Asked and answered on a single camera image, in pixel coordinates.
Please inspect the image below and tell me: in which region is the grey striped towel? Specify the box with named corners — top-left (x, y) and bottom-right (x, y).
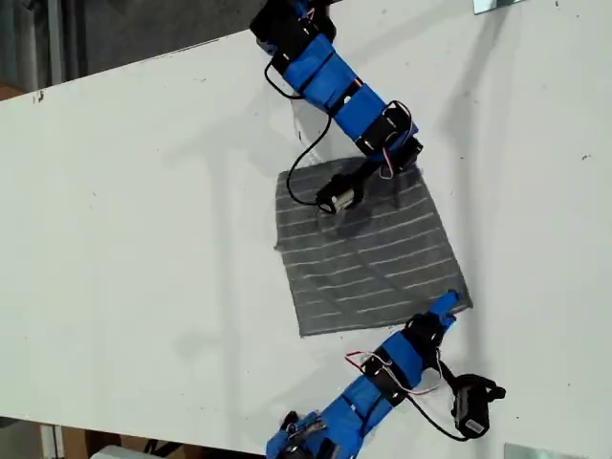
top-left (273, 155), bottom-right (474, 339)

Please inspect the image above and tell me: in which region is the white plastic container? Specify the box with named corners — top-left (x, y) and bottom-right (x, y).
top-left (89, 444), bottom-right (149, 459)

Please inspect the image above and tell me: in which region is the grey metal pole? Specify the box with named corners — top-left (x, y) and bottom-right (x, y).
top-left (46, 0), bottom-right (64, 90)

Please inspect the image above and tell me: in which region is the white table leg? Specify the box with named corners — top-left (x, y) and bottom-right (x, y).
top-left (40, 423), bottom-right (65, 459)

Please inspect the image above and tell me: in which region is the black camera stalk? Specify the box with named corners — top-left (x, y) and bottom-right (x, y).
top-left (432, 351), bottom-right (463, 383)
top-left (351, 160), bottom-right (383, 190)

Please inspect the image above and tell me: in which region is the black camera box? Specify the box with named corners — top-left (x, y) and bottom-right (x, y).
top-left (316, 174), bottom-right (367, 216)
top-left (451, 375), bottom-right (507, 439)

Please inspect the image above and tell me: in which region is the black camera cable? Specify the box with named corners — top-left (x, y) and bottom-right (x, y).
top-left (263, 55), bottom-right (334, 208)
top-left (404, 391), bottom-right (472, 442)

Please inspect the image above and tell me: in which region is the steel plate bracket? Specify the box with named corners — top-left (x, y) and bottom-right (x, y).
top-left (471, 0), bottom-right (527, 15)

